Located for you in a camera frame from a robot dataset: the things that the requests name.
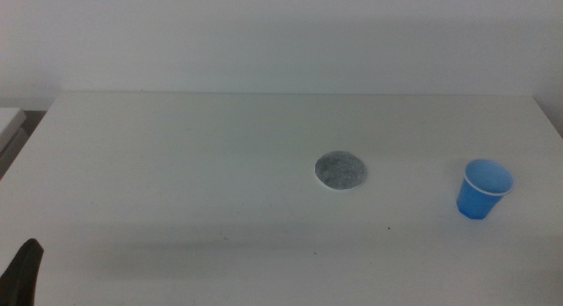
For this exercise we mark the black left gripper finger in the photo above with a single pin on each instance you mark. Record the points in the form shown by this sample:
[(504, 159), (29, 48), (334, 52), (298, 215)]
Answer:
[(19, 275)]

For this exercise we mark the blue plastic cup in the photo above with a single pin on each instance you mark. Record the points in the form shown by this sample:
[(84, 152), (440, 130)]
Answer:
[(477, 198)]

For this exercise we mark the round grey cup mat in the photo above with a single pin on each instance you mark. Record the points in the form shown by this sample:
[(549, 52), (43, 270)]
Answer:
[(340, 170)]

